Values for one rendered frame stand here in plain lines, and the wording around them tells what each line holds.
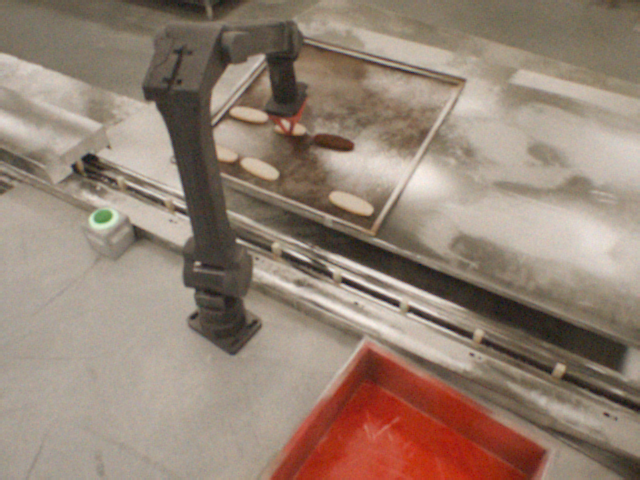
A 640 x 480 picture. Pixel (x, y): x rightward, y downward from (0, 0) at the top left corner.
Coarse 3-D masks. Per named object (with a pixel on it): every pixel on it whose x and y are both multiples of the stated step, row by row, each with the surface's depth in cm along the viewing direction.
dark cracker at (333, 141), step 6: (318, 138) 126; (324, 138) 126; (330, 138) 126; (336, 138) 125; (342, 138) 125; (324, 144) 125; (330, 144) 125; (336, 144) 124; (342, 144) 124; (348, 144) 124; (354, 144) 125; (348, 150) 124
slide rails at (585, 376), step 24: (72, 168) 133; (96, 168) 133; (120, 192) 127; (144, 192) 127; (240, 240) 116; (264, 240) 115; (288, 264) 111; (336, 264) 111; (384, 288) 106; (432, 312) 102; (456, 336) 99; (504, 336) 99; (504, 360) 95; (552, 360) 95; (600, 384) 92; (624, 408) 89
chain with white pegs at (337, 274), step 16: (80, 160) 132; (96, 176) 133; (176, 208) 124; (320, 272) 111; (336, 272) 107; (352, 288) 109; (400, 304) 102; (432, 320) 102; (464, 336) 100; (480, 336) 97; (544, 368) 95; (560, 368) 92; (576, 384) 93
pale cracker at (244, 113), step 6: (234, 108) 135; (240, 108) 135; (246, 108) 134; (234, 114) 134; (240, 114) 133; (246, 114) 133; (252, 114) 133; (258, 114) 133; (264, 114) 133; (246, 120) 133; (252, 120) 132; (258, 120) 132; (264, 120) 132
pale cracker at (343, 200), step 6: (336, 192) 117; (330, 198) 116; (336, 198) 116; (342, 198) 115; (348, 198) 115; (354, 198) 115; (336, 204) 115; (342, 204) 115; (348, 204) 114; (354, 204) 114; (360, 204) 114; (366, 204) 114; (348, 210) 114; (354, 210) 114; (360, 210) 113; (366, 210) 113; (372, 210) 114
